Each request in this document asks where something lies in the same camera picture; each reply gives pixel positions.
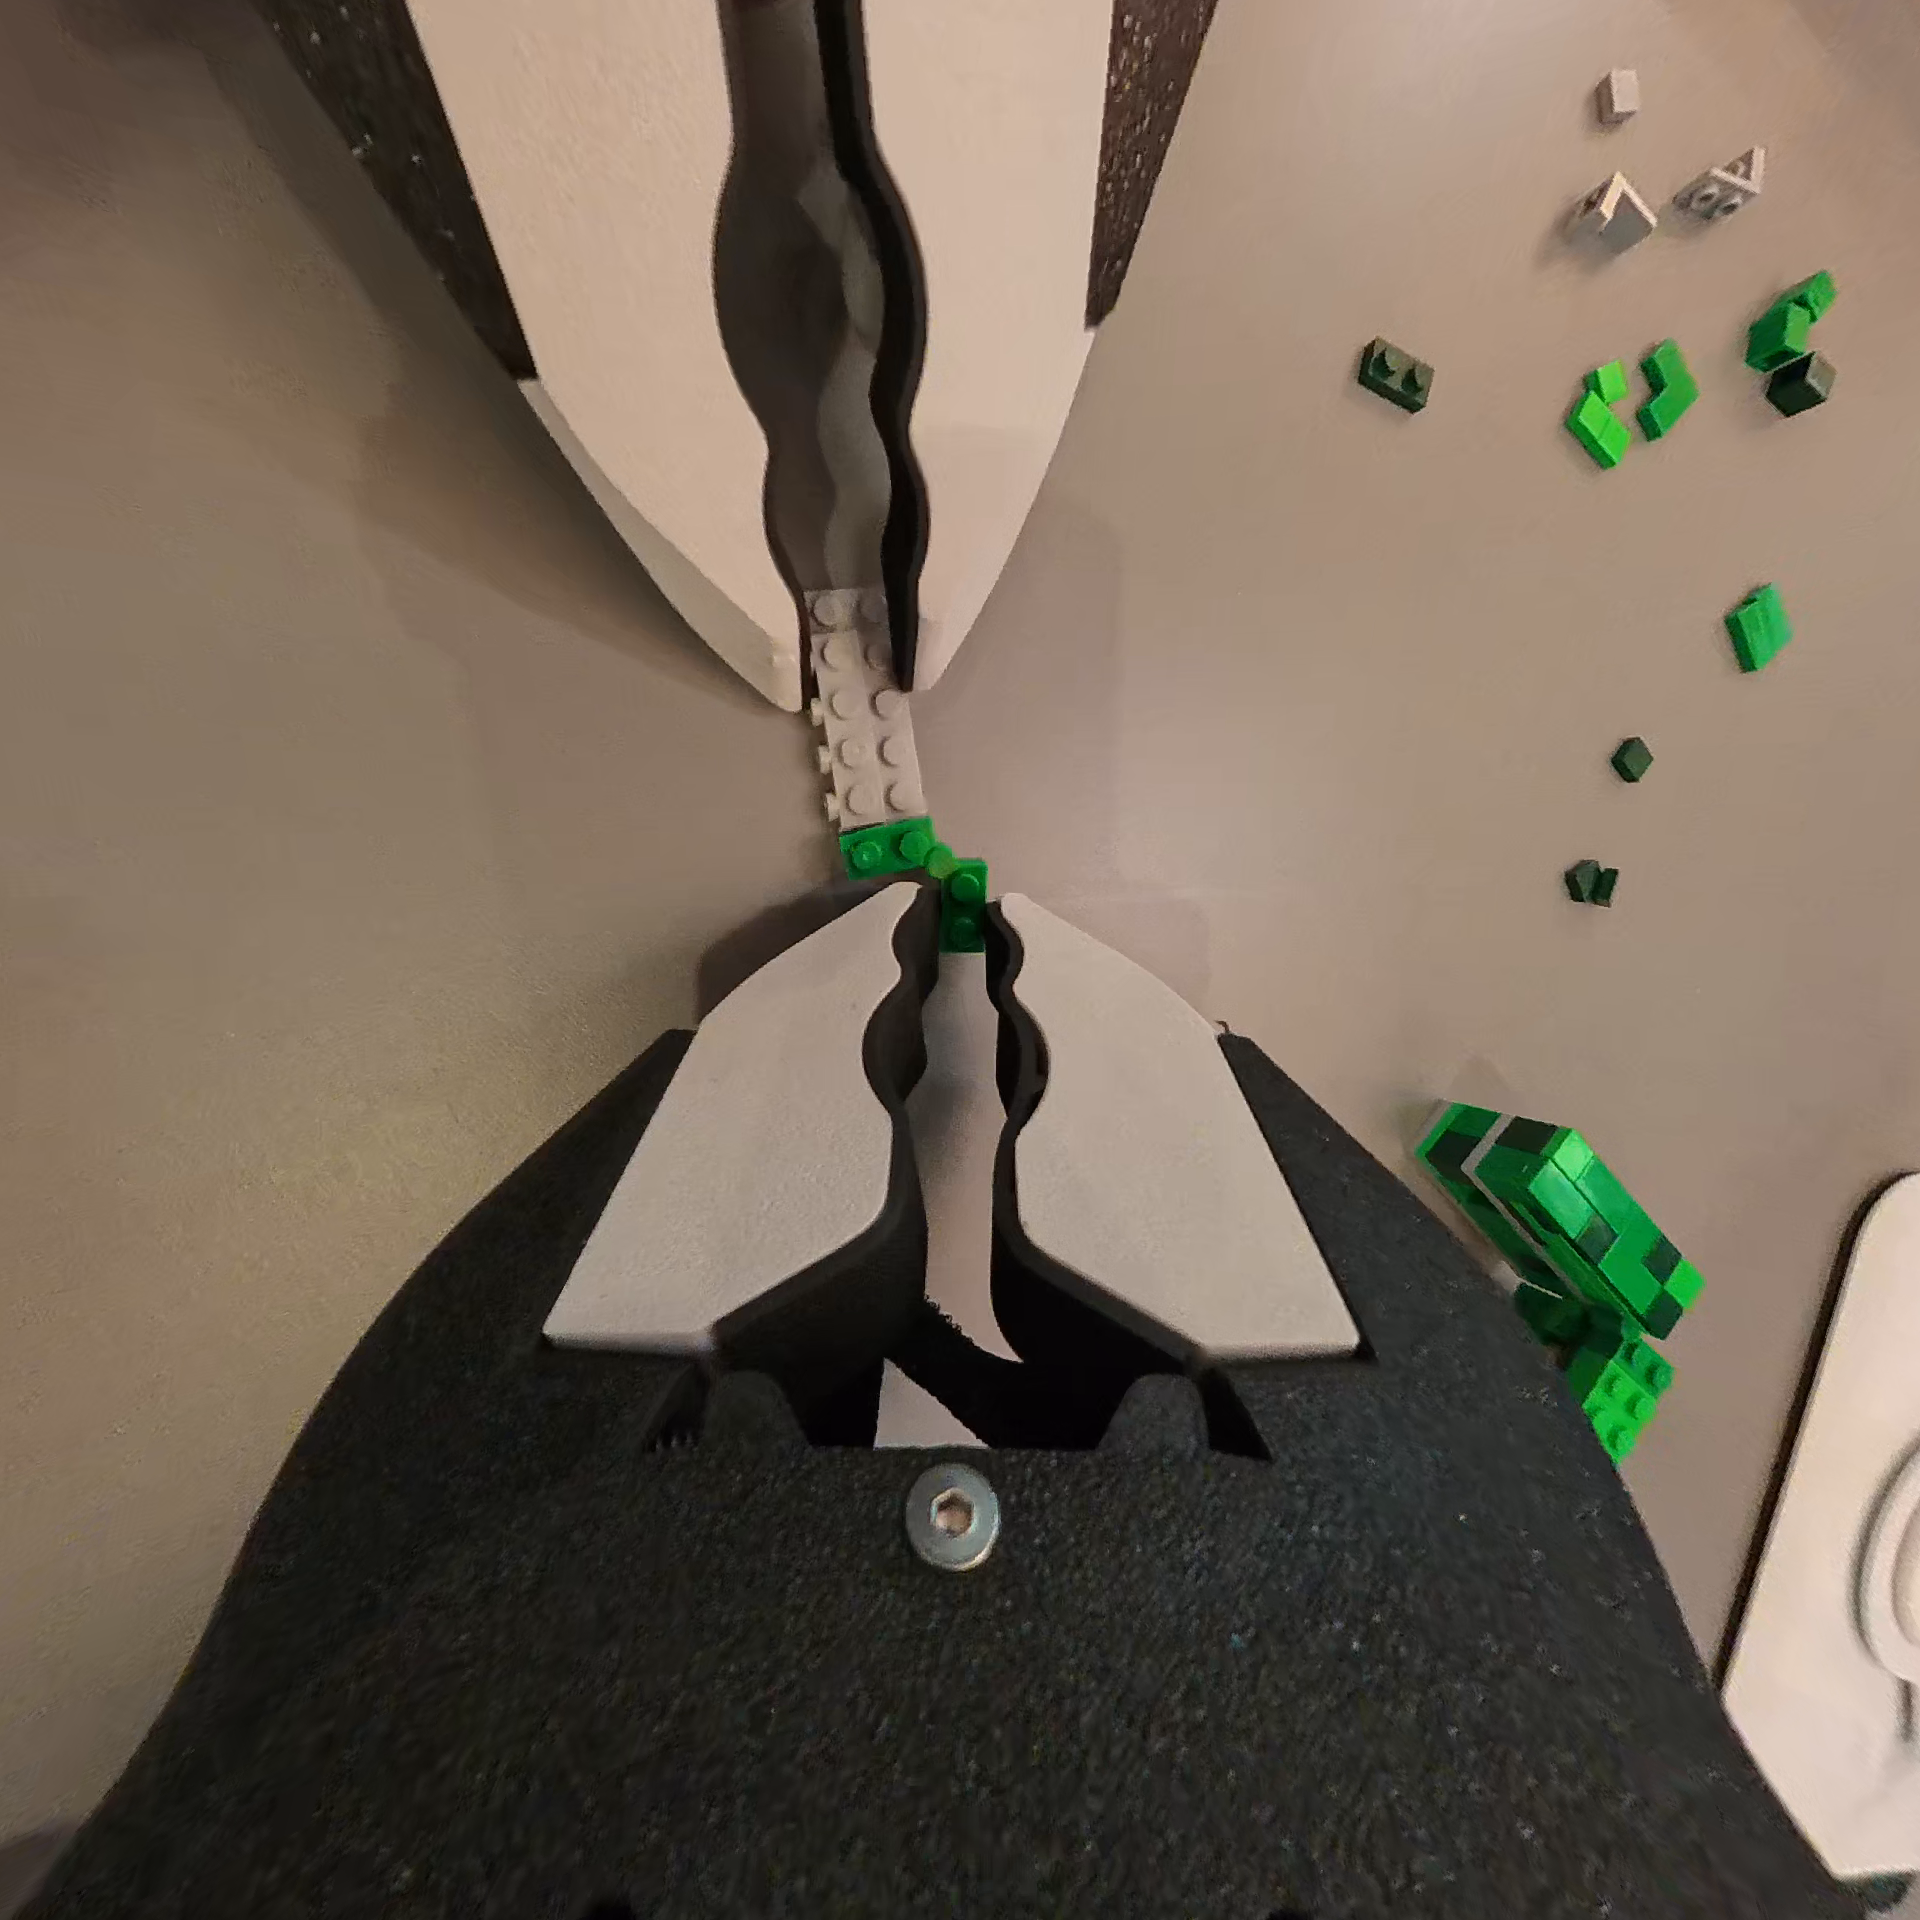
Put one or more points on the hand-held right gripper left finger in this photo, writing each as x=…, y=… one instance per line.
x=751, y=1154

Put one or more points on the green angled brick plate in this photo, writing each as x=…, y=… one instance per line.
x=884, y=852

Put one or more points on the tiny dark green brick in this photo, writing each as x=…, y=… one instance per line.
x=1632, y=758

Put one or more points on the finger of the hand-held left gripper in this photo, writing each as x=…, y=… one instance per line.
x=601, y=225
x=1004, y=225

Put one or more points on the green studded plate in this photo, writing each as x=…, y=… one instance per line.
x=1620, y=1388

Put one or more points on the small green angled plate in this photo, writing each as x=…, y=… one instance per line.
x=1669, y=393
x=1598, y=428

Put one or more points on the grey desk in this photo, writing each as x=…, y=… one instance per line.
x=301, y=751

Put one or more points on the green brick assembly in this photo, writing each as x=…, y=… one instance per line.
x=1561, y=1214

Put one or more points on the dark green slope brick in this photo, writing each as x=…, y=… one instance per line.
x=1591, y=882

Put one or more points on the dark green two-stud plate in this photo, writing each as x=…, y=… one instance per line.
x=1395, y=374

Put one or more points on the grey long brick plate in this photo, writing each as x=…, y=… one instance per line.
x=866, y=751

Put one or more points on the small grey brick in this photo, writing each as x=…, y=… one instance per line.
x=1719, y=187
x=1613, y=212
x=1620, y=96

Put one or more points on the green flat tile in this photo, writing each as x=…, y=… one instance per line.
x=1754, y=627

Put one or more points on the small dark green brick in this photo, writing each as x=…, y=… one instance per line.
x=1802, y=390

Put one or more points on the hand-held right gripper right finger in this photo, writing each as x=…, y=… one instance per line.
x=1171, y=1184

